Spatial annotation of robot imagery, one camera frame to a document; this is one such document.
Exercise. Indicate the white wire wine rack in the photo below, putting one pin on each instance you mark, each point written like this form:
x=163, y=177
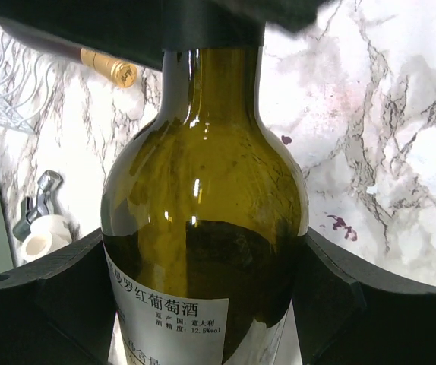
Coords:
x=27, y=84

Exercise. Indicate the red wine bottle gold foil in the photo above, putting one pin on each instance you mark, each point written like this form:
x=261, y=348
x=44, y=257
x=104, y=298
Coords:
x=119, y=72

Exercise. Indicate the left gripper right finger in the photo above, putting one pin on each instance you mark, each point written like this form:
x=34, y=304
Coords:
x=349, y=311

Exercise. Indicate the chrome white bottle stopper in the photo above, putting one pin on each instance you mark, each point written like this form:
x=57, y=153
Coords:
x=41, y=229

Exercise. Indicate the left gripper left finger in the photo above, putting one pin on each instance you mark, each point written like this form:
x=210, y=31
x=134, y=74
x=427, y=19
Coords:
x=58, y=309

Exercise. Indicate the dark bottle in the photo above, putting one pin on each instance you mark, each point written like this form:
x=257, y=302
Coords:
x=202, y=215

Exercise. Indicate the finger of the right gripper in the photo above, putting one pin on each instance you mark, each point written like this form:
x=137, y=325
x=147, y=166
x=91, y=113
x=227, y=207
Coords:
x=120, y=36
x=216, y=24

